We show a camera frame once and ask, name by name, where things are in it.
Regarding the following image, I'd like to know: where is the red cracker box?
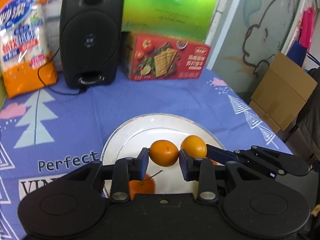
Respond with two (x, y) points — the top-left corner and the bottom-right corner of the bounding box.
(120, 33), (210, 81)

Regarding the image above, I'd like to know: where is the orange paper cup pack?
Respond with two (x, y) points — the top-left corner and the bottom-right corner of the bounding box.
(1, 0), (57, 98)

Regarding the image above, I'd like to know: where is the small orange kumquat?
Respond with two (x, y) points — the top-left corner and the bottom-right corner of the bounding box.
(149, 140), (179, 167)

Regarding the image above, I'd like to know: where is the blue patterned tablecloth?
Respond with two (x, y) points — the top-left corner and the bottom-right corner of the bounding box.
(1, 70), (289, 239)

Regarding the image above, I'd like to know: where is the green gift box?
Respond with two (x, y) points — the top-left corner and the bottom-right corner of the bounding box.
(121, 0), (217, 42)

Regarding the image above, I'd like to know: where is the brown cardboard box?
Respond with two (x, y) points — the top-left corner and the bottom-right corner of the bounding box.
(249, 52), (317, 133)

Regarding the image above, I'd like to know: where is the white round plate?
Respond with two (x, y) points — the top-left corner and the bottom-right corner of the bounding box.
(101, 114), (224, 197)

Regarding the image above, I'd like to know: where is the tangerine with stem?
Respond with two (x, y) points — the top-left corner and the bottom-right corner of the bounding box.
(129, 170), (162, 200)

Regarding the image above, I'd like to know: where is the black speaker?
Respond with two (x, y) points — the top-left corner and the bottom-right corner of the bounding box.
(59, 0), (124, 89)

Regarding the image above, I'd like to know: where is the black speaker cable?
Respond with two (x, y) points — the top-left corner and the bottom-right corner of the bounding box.
(37, 45), (89, 96)

